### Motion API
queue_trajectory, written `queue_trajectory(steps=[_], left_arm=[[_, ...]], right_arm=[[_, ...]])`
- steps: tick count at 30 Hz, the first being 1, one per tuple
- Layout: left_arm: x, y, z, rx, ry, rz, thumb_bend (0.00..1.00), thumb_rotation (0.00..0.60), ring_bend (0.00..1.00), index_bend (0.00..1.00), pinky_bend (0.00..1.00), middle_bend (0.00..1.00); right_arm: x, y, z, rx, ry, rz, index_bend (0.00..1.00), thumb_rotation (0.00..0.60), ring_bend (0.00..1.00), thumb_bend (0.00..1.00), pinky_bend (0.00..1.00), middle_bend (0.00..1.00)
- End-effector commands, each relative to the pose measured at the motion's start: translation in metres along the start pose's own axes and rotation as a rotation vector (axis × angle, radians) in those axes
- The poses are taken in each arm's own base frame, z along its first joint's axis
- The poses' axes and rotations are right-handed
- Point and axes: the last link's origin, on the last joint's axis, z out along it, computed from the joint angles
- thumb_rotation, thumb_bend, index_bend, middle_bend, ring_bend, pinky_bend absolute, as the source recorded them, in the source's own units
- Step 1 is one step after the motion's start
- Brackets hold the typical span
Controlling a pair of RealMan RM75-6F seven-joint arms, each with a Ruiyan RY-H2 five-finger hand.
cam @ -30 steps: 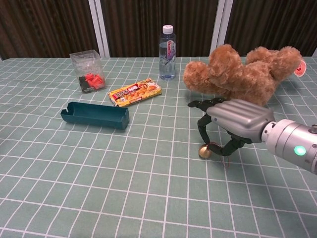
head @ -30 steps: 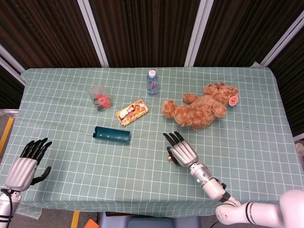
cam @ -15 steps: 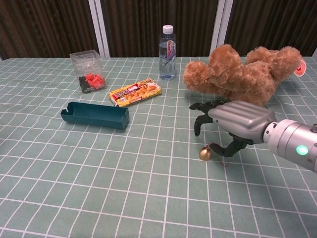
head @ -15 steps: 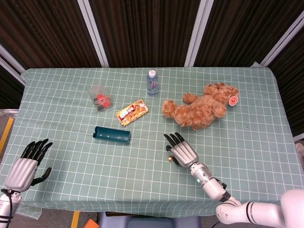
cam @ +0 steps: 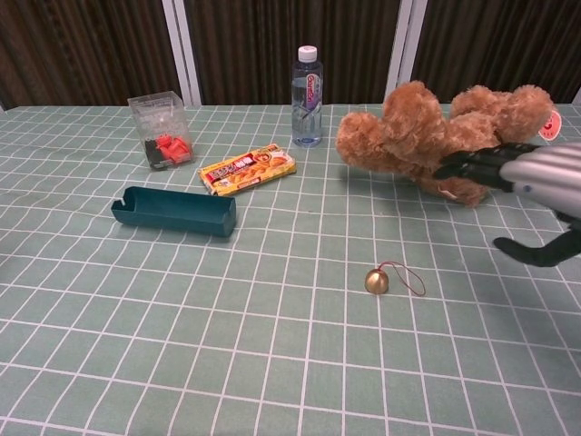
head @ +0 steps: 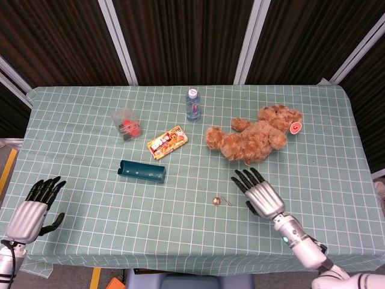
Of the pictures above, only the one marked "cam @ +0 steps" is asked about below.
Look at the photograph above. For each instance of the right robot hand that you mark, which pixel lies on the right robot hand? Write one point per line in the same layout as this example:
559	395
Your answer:
540	172

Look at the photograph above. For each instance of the brown plush teddy bear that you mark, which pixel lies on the brown plush teddy bear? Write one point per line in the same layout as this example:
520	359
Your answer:
422	131

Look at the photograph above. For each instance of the clear plastic water bottle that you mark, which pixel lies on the clear plastic water bottle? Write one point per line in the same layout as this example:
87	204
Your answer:
307	104

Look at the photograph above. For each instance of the yellow curry roux box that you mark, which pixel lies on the yellow curry roux box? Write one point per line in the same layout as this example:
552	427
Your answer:
247	170

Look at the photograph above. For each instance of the green checkered tablecloth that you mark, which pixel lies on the green checkered tablecloth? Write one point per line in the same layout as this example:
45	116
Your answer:
227	327

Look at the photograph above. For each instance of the dark green oblong tray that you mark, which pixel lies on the dark green oblong tray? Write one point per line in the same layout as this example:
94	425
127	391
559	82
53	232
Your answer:
174	213

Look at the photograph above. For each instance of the orange and black toy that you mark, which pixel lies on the orange and black toy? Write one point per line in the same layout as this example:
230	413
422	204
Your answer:
170	149

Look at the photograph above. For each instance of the clear plastic box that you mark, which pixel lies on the clear plastic box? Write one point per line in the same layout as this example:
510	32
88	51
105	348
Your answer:
159	122

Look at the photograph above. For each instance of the white partition frame post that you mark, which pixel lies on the white partition frame post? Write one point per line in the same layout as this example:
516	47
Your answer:
181	50
401	45

